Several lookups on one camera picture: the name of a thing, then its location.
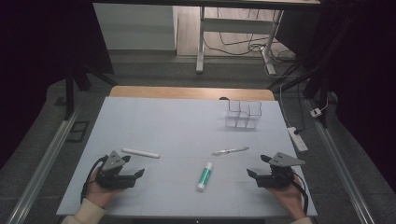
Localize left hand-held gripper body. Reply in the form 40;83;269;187
94;150;137;189

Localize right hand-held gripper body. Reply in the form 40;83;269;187
255;151;306;189

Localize white marker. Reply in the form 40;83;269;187
120;147;162;160

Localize clear pen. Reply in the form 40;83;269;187
211;146;250;157

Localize clear acrylic organizer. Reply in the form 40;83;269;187
224;99;263;130

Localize green and white glue stick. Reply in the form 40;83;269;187
195;161;215;193

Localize person's left hand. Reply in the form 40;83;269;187
84;178;125;209

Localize person's right hand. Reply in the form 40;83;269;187
267;175;307;220

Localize white power strip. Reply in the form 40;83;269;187
287;126;309;153

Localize white table mat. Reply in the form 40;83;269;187
55;96;318;217

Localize black tripod stand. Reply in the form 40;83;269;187
64;62;120;120

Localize black metal stand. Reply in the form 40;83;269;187
268;12;362;129

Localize white cabinet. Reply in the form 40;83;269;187
92;3;179;51

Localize dark curtain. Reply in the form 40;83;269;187
320;0;396;194
0;0;115;169

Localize white-legged desk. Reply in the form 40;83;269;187
92;0;321;76

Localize left hand-held gripper cable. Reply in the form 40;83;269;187
79;155;108;204

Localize hand-held gripper cable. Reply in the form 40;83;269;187
290;172;310;216
79;155;108;204

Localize right hand-held gripper cable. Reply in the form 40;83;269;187
290;172;310;216

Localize white power strip cable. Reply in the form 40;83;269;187
278;82;293;129

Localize aluminium rail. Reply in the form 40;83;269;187
6;108;80;224
306;99;376;224

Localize tangle of floor cables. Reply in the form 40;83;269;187
204;7;297;63

